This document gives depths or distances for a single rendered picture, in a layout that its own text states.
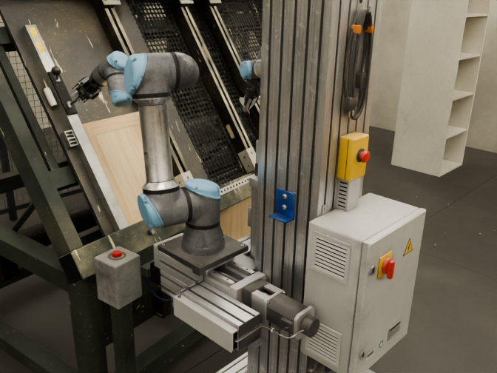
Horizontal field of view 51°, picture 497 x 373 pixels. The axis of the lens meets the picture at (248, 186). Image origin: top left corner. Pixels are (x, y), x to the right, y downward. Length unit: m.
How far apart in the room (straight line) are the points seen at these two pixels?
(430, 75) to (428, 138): 0.66
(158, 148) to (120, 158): 0.82
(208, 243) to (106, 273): 0.45
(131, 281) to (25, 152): 0.64
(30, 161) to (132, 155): 0.50
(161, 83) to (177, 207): 0.38
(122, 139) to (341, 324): 1.35
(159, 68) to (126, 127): 0.94
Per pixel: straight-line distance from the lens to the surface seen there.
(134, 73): 1.56
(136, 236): 2.28
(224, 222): 3.11
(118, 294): 1.98
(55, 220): 2.13
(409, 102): 5.95
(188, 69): 1.62
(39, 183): 2.14
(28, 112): 2.37
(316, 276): 1.59
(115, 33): 2.66
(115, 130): 2.45
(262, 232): 1.75
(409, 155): 6.05
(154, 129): 1.60
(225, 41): 3.19
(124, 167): 2.40
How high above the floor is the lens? 1.87
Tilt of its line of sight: 21 degrees down
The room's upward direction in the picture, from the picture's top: 1 degrees clockwise
